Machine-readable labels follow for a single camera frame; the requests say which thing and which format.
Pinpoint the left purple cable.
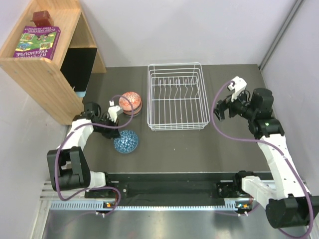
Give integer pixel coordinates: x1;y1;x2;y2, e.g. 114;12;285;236
54;95;134;217

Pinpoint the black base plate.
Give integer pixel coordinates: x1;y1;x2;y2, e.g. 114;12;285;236
84;172;272;206

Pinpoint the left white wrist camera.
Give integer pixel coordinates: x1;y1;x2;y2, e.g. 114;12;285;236
107;100;123;122

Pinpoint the red patterned white bowl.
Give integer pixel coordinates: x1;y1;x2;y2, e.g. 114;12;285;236
119;92;142;111

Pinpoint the dark bottom bowls stack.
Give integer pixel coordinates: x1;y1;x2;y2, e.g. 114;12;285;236
123;104;143;116

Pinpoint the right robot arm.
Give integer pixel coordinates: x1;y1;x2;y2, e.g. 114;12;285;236
213;86;319;229

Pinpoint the white wire dish rack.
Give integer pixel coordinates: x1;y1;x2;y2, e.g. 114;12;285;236
147;62;210;131

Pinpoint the aluminium rail frame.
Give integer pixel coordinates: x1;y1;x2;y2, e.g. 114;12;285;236
39;178;313;212

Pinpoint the blue patterned bowl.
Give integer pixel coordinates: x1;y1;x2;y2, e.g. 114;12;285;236
114;130;139;154

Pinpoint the dark red box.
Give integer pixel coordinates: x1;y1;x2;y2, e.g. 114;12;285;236
31;10;54;27

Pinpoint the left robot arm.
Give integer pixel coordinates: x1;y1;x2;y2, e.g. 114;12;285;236
47;101;123;198

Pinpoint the purple treehouse book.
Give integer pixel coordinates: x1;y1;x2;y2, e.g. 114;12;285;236
13;26;61;60

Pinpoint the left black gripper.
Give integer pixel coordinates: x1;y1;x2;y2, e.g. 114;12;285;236
94;115;121;139

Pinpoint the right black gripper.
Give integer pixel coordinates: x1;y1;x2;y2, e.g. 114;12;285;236
211;89;257;121

